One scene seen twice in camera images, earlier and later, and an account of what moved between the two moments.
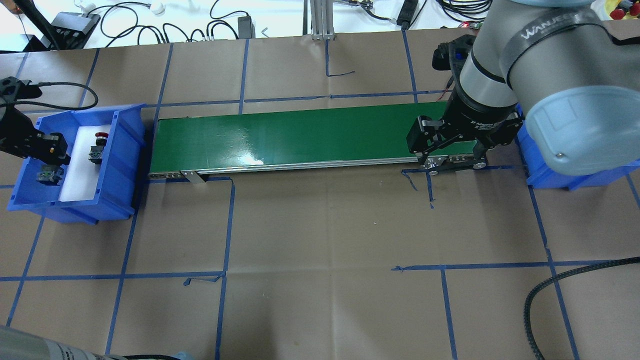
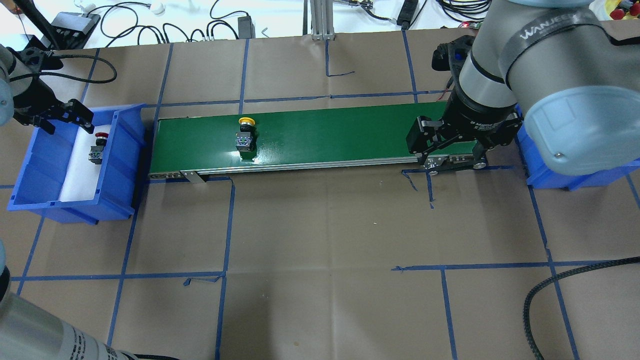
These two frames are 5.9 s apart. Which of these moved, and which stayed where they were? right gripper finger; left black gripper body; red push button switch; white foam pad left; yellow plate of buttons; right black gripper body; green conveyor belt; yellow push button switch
Moved: left black gripper body; yellow push button switch
Stayed: yellow plate of buttons; green conveyor belt; right gripper finger; right black gripper body; red push button switch; white foam pad left
